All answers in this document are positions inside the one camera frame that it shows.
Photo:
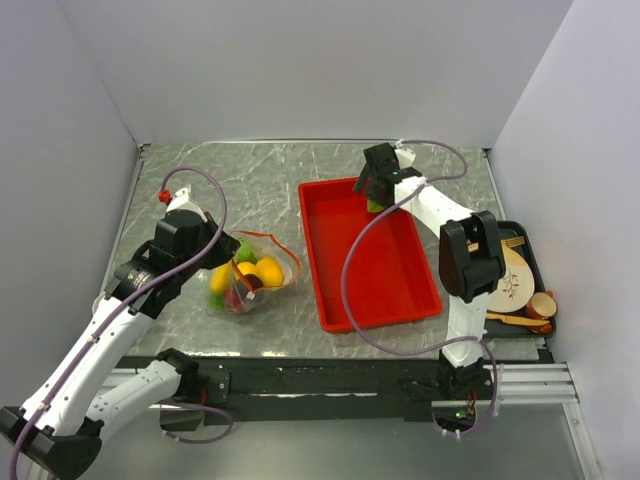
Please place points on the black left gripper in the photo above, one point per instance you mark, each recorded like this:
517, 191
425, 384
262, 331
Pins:
224, 248

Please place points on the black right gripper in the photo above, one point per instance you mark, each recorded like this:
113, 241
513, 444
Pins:
361, 182

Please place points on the green ridged fruit toy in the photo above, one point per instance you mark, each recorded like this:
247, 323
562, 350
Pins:
374, 207

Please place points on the green lettuce toy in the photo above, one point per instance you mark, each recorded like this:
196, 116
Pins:
217, 302

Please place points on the yellow corn toy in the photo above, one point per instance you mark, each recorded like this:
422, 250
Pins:
221, 278

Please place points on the red strawberry toy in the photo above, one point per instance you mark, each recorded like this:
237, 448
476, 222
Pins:
235, 300

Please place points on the yellow pear toy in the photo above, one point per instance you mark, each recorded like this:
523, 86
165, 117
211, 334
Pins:
245, 268

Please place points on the green bumpy fruit toy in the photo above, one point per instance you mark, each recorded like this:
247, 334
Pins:
245, 253

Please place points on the dark red fruit toy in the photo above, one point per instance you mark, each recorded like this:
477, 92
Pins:
255, 283

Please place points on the clear zip bag orange zipper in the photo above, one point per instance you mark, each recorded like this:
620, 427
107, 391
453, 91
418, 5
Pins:
263, 245

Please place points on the yellow lemon toy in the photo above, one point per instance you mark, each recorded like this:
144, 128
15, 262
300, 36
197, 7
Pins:
270, 272

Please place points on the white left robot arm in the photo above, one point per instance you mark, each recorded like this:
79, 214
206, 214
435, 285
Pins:
61, 428

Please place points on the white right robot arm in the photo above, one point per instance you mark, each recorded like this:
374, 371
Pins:
471, 260

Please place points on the red plastic bin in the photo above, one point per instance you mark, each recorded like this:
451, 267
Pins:
389, 279

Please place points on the golden fork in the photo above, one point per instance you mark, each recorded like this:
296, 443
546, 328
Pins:
513, 242

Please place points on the beige decorated plate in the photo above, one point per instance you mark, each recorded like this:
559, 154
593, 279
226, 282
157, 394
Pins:
516, 287

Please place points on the brown small cup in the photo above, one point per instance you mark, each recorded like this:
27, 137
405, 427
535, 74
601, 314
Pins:
541, 306

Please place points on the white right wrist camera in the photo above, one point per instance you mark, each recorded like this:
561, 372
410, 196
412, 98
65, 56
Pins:
404, 154

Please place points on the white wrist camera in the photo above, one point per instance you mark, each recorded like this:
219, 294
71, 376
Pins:
182, 199
404, 154

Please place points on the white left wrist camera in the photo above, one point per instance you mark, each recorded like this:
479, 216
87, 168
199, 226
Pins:
182, 199

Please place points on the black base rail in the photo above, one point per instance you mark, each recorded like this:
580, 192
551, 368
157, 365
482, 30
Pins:
289, 389

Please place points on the aluminium extrusion rail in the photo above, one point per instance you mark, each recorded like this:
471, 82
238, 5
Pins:
534, 384

